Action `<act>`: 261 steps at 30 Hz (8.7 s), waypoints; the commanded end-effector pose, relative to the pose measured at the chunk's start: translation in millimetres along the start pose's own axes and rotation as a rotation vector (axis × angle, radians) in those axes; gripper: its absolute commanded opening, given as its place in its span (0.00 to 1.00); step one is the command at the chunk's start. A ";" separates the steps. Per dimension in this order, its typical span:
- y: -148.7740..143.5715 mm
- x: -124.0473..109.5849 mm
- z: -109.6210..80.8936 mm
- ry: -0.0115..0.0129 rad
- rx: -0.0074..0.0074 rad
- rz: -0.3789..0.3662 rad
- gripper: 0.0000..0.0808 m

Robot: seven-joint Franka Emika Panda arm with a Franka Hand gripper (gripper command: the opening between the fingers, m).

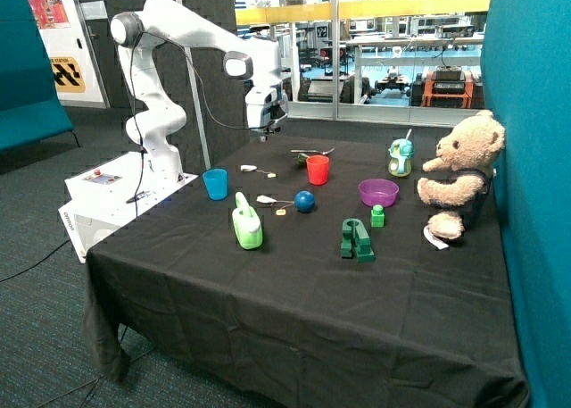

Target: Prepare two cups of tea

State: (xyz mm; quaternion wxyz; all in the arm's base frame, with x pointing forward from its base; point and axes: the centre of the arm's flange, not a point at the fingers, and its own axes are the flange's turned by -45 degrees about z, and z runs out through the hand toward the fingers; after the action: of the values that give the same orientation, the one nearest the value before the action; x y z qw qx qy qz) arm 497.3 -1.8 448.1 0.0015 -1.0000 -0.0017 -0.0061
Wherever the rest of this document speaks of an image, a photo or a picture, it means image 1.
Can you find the black tablecloth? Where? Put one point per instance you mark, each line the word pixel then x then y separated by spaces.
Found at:
pixel 297 322

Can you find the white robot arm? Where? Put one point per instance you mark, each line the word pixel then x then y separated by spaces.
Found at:
pixel 136 34

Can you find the green sippy cup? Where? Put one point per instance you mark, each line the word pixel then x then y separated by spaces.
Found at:
pixel 401 153

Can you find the teal sofa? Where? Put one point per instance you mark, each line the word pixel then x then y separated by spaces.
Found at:
pixel 30 108

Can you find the dark green wooden block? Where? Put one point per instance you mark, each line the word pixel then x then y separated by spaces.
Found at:
pixel 356 241

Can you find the light green watering can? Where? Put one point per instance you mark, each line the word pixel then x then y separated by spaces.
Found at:
pixel 247 224

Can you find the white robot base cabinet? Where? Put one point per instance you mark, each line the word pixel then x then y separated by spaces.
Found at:
pixel 98 196

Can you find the blue ball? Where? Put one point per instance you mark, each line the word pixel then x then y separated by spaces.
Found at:
pixel 304 201

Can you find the small green block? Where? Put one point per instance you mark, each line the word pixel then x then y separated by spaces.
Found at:
pixel 377 216

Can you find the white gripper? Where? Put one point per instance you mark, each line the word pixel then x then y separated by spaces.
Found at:
pixel 264 107

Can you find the green toy vegetable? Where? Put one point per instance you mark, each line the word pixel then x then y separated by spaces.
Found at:
pixel 301 159

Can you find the red plastic cup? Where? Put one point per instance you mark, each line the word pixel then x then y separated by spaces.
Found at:
pixel 317 168

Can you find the purple plastic bowl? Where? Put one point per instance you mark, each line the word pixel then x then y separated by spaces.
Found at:
pixel 378 192

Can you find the metal spoon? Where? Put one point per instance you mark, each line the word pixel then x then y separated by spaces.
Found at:
pixel 308 151

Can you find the blue plastic cup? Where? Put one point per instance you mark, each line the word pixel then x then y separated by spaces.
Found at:
pixel 216 184

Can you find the black pen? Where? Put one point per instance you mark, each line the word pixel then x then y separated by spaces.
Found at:
pixel 137 197

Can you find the beige teddy bear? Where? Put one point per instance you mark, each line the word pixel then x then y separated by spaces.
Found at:
pixel 467 154

